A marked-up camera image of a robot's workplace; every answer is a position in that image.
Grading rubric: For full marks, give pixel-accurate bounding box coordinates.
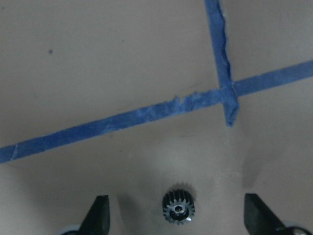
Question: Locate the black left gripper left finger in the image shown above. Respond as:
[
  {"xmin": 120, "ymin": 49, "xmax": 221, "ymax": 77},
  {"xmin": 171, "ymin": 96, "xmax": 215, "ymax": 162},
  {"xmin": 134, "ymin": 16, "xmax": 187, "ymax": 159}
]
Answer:
[{"xmin": 78, "ymin": 195, "xmax": 110, "ymax": 235}]

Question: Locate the small black bearing gear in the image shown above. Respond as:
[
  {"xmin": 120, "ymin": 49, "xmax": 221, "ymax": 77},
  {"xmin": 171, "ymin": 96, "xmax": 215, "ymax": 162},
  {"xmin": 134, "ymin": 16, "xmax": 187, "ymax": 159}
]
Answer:
[{"xmin": 162, "ymin": 183, "xmax": 196, "ymax": 225}]

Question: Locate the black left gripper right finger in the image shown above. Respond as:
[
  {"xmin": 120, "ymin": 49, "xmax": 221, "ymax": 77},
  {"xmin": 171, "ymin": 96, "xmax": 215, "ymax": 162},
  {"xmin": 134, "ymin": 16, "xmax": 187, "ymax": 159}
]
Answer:
[{"xmin": 244, "ymin": 193, "xmax": 297, "ymax": 235}]

